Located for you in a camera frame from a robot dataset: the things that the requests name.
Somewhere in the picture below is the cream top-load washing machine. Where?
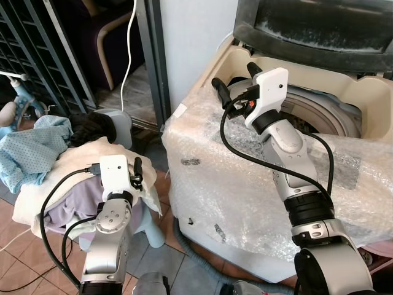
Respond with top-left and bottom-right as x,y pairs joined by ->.
163,0 -> 393,286

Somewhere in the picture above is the grey round plastic object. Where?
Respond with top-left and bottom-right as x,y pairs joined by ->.
95,108 -> 133,149

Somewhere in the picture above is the pale blue plastic stool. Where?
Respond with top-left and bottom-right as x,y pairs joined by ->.
126,195 -> 166,250

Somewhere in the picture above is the black cloth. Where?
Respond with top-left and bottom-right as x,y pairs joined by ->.
66,112 -> 117,149

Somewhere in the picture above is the lavender cloth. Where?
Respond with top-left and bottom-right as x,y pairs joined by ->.
42,177 -> 106,235

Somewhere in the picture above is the dark grey washer lid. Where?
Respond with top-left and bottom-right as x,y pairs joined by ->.
233,0 -> 393,74

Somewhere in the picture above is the clear bubble wrap sheet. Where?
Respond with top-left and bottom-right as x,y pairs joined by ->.
163,80 -> 393,266

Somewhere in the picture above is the steel washer drum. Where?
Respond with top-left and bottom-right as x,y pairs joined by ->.
279,85 -> 364,141

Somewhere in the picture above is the robot left leg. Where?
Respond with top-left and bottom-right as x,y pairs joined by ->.
131,272 -> 174,295

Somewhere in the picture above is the robot leg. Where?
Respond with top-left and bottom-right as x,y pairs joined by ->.
131,272 -> 174,295
228,280 -> 278,295

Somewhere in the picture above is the blue dotted cloth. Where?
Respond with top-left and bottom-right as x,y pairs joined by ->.
0,116 -> 73,195

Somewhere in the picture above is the wooden armchair purple cushion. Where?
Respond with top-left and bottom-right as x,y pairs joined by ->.
68,0 -> 147,93

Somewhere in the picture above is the pale blue child tricycle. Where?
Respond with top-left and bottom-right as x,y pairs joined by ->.
0,71 -> 49,135

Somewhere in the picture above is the dark metal grille gate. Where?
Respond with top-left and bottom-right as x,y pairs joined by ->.
0,0 -> 99,119

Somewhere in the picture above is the robot right leg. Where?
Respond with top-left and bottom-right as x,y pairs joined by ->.
228,280 -> 278,295

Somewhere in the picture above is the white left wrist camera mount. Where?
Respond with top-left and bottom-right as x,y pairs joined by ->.
98,154 -> 133,201

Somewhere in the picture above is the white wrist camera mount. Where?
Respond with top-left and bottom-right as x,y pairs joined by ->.
244,68 -> 289,128
98,154 -> 133,201

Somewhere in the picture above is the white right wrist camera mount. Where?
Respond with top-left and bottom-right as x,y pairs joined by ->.
244,68 -> 289,128

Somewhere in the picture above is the long black right arm cable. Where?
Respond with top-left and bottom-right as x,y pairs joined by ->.
219,92 -> 314,191

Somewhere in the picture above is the long black arm cable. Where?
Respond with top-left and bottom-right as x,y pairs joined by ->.
219,92 -> 314,191
39,163 -> 102,288

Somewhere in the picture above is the dark grey door post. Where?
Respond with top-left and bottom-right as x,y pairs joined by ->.
135,0 -> 174,131

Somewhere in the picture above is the short black left arm cable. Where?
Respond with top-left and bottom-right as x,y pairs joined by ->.
61,215 -> 99,265

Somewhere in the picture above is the short black arm cable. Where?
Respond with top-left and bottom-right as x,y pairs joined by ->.
304,132 -> 335,196
61,215 -> 99,265

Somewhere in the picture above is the hanging white cable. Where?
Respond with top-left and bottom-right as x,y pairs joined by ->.
120,0 -> 139,112

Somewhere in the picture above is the long black left arm cable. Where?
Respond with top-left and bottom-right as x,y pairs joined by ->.
39,163 -> 102,288

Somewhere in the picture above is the short black right arm cable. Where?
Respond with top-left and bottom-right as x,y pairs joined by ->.
304,132 -> 335,196

